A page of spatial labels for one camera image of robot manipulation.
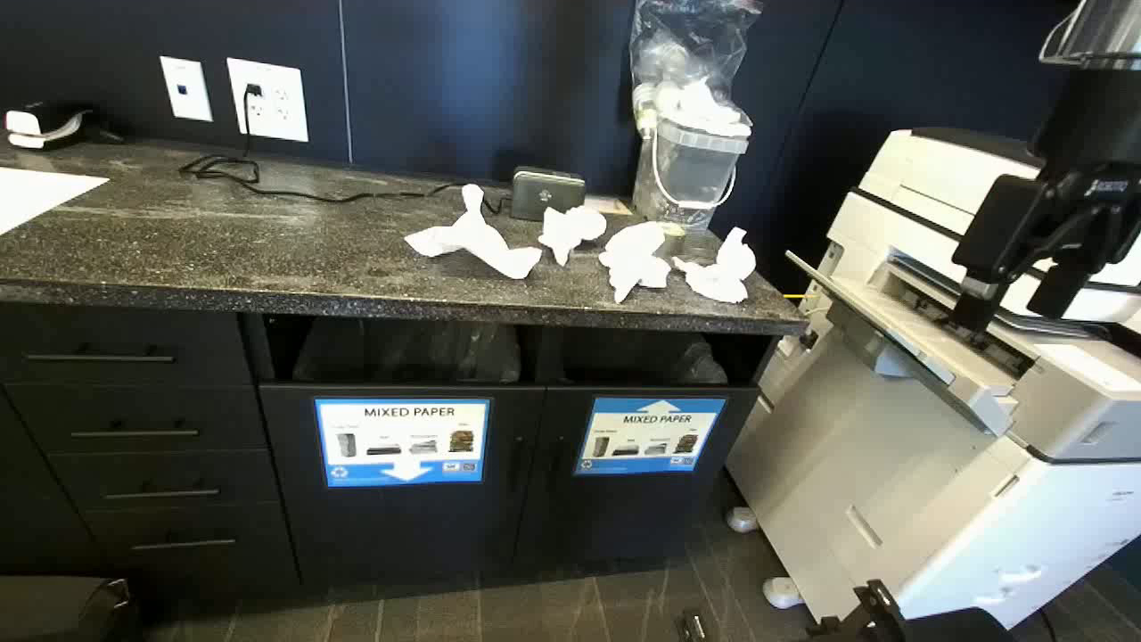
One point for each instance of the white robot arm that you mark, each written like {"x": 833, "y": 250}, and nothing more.
{"x": 1086, "y": 205}

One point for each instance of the black recycling bin cabinet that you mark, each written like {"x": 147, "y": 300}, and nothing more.
{"x": 530, "y": 512}

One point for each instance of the right mixed paper label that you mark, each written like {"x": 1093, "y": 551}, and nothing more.
{"x": 646, "y": 436}

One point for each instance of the mixed paper label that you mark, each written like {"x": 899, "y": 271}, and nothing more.
{"x": 386, "y": 442}
{"x": 646, "y": 436}

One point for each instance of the dark grey small box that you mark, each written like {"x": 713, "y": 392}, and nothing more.
{"x": 532, "y": 189}

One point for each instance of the clear plastic bucket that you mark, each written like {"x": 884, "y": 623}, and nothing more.
{"x": 687, "y": 170}

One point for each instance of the left mixed paper label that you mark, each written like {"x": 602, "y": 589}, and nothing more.
{"x": 386, "y": 442}

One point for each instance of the clear plastic bag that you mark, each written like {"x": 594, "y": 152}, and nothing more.
{"x": 687, "y": 58}

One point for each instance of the white office printer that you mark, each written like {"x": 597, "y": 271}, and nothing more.
{"x": 955, "y": 467}

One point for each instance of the black drawer cabinet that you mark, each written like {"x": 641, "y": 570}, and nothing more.
{"x": 154, "y": 434}

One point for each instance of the white flat paper sheet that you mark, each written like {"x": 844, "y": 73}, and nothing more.
{"x": 31, "y": 192}

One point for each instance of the white double wall outlet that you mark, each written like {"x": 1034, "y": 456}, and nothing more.
{"x": 269, "y": 101}

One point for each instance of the white single wall plate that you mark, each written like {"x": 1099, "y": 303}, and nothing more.
{"x": 186, "y": 86}

